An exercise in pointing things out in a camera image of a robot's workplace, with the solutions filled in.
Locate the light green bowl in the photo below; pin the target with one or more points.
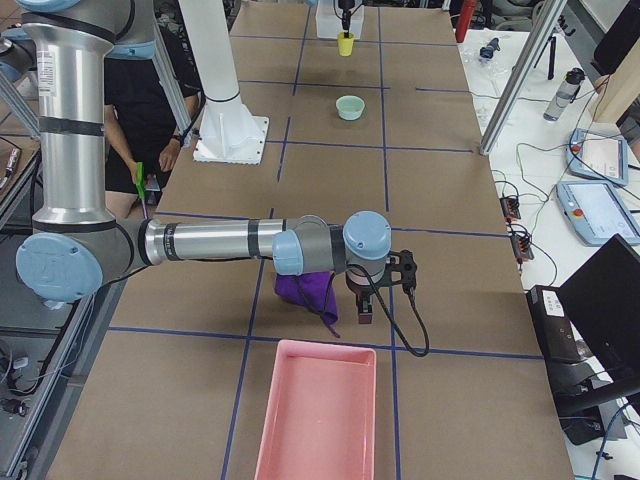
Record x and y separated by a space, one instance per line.
350 107

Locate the green handled tool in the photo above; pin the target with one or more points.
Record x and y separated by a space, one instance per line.
140 188

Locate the black box device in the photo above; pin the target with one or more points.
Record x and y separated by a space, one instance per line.
553 328

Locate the far teach pendant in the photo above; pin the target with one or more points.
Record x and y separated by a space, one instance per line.
597 156

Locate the near teach pendant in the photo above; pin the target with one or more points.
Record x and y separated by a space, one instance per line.
596 212

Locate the black monitor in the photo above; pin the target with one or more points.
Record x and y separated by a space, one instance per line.
601 299

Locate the purple cloth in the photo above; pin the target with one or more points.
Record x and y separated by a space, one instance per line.
314 292

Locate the red cylinder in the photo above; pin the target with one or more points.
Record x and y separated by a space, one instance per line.
464 19

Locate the teach pendant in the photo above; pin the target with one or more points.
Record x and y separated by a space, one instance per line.
597 156
596 212

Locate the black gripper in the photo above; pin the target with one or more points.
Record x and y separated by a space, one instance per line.
359 291
344 11

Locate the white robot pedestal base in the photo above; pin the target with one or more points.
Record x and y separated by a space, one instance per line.
228 132

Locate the clear water bottle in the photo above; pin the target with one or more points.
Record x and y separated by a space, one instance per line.
566 93

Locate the aluminium frame post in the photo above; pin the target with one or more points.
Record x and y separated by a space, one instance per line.
533 47

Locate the seated person in black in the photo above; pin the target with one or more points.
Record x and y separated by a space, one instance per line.
140 127

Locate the pink plastic bin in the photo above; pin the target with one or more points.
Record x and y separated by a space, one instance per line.
321 413

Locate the clear plastic bin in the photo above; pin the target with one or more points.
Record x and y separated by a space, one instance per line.
328 23

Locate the yellow plastic cup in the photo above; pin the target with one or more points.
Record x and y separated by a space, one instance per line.
345 42

